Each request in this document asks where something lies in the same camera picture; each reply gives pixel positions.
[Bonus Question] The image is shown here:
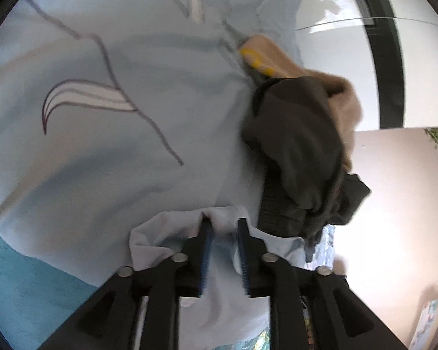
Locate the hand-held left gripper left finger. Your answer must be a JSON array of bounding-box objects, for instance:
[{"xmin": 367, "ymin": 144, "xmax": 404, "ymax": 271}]
[{"xmin": 40, "ymin": 218, "xmax": 215, "ymax": 350}]

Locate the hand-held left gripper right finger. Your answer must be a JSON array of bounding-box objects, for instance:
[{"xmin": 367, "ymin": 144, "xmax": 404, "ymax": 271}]
[{"xmin": 237, "ymin": 218, "xmax": 409, "ymax": 350}]

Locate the light blue garment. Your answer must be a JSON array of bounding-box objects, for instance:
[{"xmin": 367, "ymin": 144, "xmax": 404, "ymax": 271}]
[{"xmin": 129, "ymin": 206, "xmax": 307, "ymax": 350}]

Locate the dark grey garment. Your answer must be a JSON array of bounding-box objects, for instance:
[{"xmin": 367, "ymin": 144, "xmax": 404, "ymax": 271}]
[{"xmin": 241, "ymin": 76, "xmax": 371, "ymax": 263}]

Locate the teal floral blanket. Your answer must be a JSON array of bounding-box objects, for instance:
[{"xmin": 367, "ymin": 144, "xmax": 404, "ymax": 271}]
[{"xmin": 0, "ymin": 226, "xmax": 336, "ymax": 350}]

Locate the colourful printed box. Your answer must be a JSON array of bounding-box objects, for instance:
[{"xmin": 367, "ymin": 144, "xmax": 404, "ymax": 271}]
[{"xmin": 409, "ymin": 299, "xmax": 438, "ymax": 349}]

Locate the tan garment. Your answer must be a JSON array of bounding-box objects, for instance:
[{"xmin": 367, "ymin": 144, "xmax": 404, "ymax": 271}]
[{"xmin": 239, "ymin": 34, "xmax": 364, "ymax": 174}]

